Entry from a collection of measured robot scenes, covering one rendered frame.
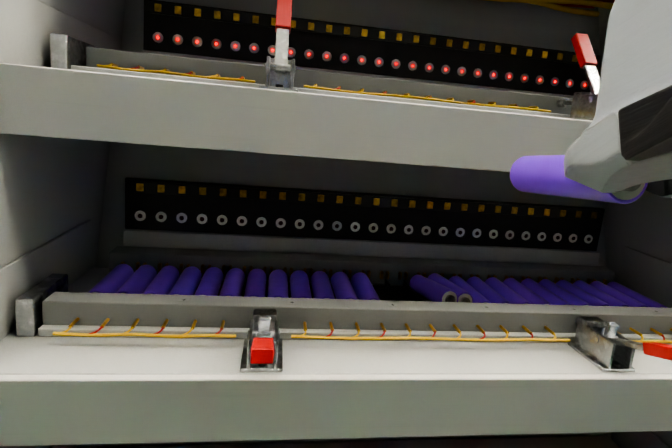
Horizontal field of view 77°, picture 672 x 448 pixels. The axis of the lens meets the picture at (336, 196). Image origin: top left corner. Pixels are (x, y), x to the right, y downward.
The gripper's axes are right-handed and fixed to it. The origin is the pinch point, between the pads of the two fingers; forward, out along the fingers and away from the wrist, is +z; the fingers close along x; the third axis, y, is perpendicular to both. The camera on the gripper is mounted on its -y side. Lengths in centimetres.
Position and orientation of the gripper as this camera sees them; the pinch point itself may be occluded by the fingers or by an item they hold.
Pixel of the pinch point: (623, 183)
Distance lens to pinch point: 18.5
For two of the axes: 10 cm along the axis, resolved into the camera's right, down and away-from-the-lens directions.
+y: 0.5, -9.8, 1.8
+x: -9.8, -0.8, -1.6
